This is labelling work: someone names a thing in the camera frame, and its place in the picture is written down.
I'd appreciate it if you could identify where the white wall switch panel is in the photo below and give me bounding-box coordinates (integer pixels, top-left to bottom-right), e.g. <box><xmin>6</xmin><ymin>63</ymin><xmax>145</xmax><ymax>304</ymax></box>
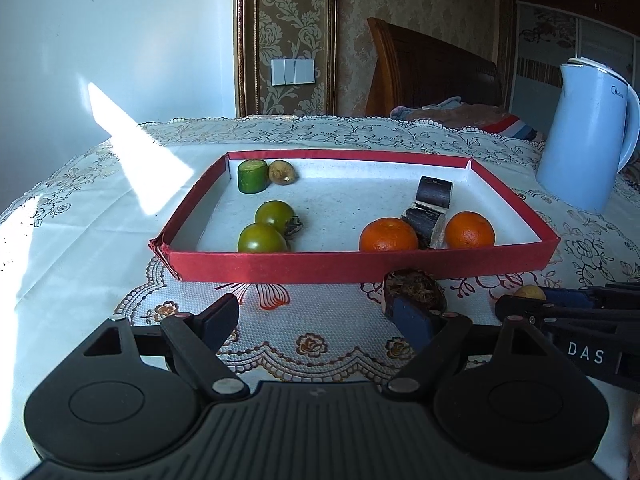
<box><xmin>270</xmin><ymin>58</ymin><xmax>316</xmax><ymax>87</ymax></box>

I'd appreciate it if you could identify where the wooden bed headboard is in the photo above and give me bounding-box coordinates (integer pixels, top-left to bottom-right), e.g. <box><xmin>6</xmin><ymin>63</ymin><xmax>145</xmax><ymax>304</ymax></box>
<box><xmin>366</xmin><ymin>18</ymin><xmax>503</xmax><ymax>116</ymax></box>

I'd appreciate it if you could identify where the white electric kettle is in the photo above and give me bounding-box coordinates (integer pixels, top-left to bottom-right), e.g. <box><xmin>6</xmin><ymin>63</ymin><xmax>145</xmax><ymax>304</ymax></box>
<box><xmin>536</xmin><ymin>56</ymin><xmax>639</xmax><ymax>214</ymax></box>

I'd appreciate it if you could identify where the person's right hand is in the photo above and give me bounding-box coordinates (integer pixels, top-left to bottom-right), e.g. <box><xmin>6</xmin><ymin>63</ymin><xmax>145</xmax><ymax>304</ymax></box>
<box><xmin>627</xmin><ymin>404</ymin><xmax>640</xmax><ymax>480</ymax></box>

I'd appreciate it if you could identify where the brown water chestnut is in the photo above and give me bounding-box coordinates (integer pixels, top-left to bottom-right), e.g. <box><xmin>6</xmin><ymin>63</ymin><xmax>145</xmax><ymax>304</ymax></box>
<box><xmin>382</xmin><ymin>269</ymin><xmax>447</xmax><ymax>318</ymax></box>

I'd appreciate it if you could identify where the red shallow tray box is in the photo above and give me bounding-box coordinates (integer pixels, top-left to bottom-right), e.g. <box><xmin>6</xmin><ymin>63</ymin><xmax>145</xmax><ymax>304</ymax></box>
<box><xmin>150</xmin><ymin>148</ymin><xmax>560</xmax><ymax>284</ymax></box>

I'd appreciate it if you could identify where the bedding pile on bed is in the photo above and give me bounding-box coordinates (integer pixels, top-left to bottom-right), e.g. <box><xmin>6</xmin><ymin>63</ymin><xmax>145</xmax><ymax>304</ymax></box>
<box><xmin>390</xmin><ymin>96</ymin><xmax>544</xmax><ymax>142</ymax></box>

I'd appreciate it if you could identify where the tan longan fruit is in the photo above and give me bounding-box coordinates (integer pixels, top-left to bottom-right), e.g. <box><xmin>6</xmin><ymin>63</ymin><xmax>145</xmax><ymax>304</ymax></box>
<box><xmin>514</xmin><ymin>285</ymin><xmax>547</xmax><ymax>301</ymax></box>
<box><xmin>268</xmin><ymin>159</ymin><xmax>298</xmax><ymax>185</ymax></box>

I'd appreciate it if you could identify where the orange mandarin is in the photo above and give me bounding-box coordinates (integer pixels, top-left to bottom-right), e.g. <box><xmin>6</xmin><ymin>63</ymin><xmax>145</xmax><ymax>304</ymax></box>
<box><xmin>359</xmin><ymin>218</ymin><xmax>419</xmax><ymax>252</ymax></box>
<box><xmin>445</xmin><ymin>211</ymin><xmax>496</xmax><ymax>249</ymax></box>

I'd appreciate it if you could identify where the green cucumber piece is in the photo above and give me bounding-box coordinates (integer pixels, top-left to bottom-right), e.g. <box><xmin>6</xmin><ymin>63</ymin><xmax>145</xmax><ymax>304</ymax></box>
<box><xmin>238</xmin><ymin>159</ymin><xmax>270</xmax><ymax>194</ymax></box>

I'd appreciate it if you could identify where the ornate wooden wall frame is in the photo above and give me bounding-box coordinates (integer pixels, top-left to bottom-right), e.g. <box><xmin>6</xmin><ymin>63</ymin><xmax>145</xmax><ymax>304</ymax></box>
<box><xmin>234</xmin><ymin>0</ymin><xmax>337</xmax><ymax>117</ymax></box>

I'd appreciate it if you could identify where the green tomato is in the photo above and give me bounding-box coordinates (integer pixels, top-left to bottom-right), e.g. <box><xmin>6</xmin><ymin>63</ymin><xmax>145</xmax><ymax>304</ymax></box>
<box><xmin>238</xmin><ymin>223</ymin><xmax>288</xmax><ymax>254</ymax></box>
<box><xmin>254</xmin><ymin>200</ymin><xmax>303</xmax><ymax>237</ymax></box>

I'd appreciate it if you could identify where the dark sugarcane piece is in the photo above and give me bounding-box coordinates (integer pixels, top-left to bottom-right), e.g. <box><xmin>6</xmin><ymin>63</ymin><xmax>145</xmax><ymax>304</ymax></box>
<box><xmin>416</xmin><ymin>176</ymin><xmax>452</xmax><ymax>209</ymax></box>
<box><xmin>401</xmin><ymin>203</ymin><xmax>446</xmax><ymax>249</ymax></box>

